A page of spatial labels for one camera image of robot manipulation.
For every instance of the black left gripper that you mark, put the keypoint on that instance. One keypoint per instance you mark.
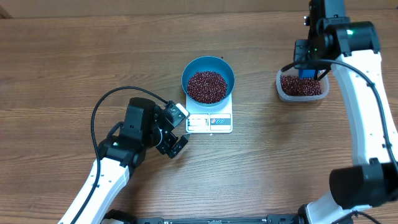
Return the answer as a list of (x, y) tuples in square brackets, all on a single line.
[(170, 140)]

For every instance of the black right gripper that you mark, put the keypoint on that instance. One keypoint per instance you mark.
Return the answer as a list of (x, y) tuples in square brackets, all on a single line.
[(300, 51)]

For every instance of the blue plastic measuring scoop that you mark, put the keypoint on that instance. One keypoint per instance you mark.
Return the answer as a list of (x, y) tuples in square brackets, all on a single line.
[(307, 73)]

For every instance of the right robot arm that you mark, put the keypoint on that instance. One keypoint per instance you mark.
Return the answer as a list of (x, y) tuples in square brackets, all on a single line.
[(351, 52)]

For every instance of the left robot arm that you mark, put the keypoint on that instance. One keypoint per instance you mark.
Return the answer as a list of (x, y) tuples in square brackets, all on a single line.
[(146, 125)]

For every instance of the white digital kitchen scale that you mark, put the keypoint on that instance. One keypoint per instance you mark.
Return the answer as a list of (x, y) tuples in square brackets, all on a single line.
[(210, 119)]

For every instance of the teal round bowl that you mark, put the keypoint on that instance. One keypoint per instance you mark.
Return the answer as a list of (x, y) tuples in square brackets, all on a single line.
[(209, 63)]

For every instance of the clear plastic food container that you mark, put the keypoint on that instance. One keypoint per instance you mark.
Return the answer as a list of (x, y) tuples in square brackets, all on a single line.
[(324, 87)]

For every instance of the red adzuki beans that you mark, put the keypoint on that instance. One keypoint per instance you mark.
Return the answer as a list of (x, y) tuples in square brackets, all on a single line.
[(300, 86)]

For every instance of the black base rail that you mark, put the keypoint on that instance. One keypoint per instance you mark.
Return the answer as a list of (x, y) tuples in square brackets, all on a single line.
[(214, 220)]

